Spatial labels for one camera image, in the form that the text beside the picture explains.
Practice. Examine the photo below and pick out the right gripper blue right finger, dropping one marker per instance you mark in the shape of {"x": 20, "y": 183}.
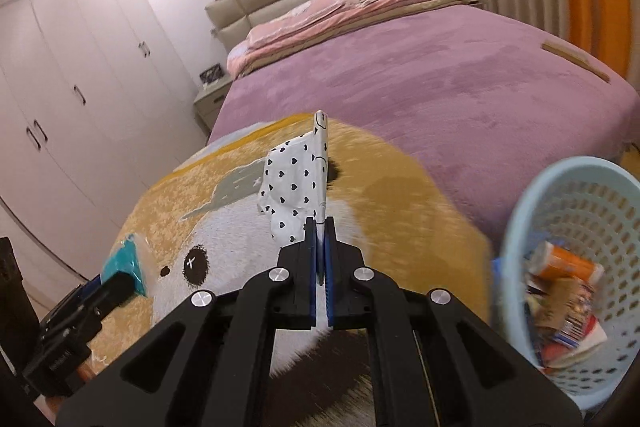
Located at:
{"x": 329, "y": 241}

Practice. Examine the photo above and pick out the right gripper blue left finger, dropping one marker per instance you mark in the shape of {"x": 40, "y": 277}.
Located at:
{"x": 310, "y": 273}

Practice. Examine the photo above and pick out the white heart-patterned packet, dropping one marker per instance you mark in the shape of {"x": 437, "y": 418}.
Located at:
{"x": 294, "y": 184}

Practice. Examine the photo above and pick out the teal plastic packet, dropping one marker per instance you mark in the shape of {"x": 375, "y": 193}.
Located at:
{"x": 127, "y": 257}

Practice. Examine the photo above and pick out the orange paper cup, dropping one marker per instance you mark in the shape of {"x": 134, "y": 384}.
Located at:
{"x": 550, "y": 262}

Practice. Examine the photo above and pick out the colourful snack box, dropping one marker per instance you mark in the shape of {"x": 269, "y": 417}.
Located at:
{"x": 575, "y": 325}

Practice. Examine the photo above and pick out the brown cardboard piece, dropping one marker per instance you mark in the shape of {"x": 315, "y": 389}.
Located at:
{"x": 556, "y": 305}

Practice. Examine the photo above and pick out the beige nightstand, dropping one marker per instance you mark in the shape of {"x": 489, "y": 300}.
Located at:
{"x": 208, "y": 103}

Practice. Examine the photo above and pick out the bed with purple cover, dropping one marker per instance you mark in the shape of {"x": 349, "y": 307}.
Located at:
{"x": 472, "y": 95}

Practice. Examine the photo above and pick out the white wardrobe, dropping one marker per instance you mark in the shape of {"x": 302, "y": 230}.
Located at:
{"x": 96, "y": 106}

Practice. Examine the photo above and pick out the left pink pillow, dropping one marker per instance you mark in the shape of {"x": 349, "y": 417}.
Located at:
{"x": 293, "y": 21}

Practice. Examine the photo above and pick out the light blue laundry basket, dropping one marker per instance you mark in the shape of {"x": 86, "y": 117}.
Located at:
{"x": 590, "y": 207}

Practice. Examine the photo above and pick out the wooden stick on bed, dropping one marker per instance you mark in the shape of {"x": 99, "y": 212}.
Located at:
{"x": 575, "y": 58}

